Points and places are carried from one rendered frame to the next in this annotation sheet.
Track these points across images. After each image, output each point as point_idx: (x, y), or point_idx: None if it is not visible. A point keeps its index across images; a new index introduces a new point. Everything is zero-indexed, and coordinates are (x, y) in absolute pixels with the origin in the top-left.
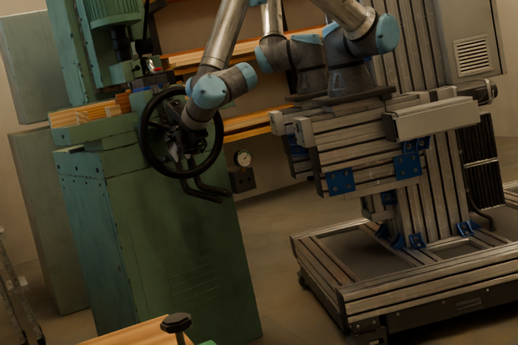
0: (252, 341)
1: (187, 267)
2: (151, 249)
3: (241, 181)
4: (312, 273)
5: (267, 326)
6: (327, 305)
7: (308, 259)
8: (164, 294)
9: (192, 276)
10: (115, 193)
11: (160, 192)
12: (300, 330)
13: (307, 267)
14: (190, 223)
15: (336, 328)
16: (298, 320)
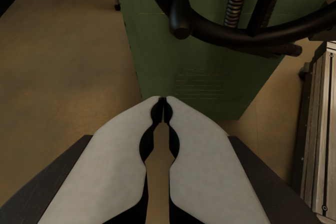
0: (228, 120)
1: (199, 78)
2: (165, 57)
3: (331, 28)
4: (312, 114)
5: (248, 107)
6: (298, 158)
7: (320, 103)
8: (168, 88)
9: (200, 84)
10: None
11: (200, 0)
12: (265, 137)
13: (314, 89)
14: (222, 47)
15: (290, 161)
16: (271, 121)
